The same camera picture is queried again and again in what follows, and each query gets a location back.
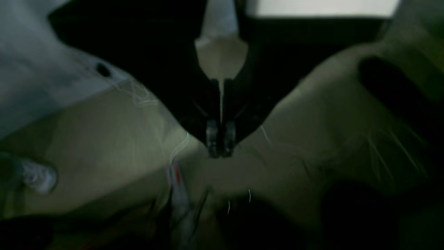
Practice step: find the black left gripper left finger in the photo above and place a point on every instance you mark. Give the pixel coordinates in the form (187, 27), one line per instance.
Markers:
(154, 42)

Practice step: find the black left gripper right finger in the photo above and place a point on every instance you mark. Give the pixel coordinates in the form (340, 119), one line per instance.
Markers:
(286, 40)

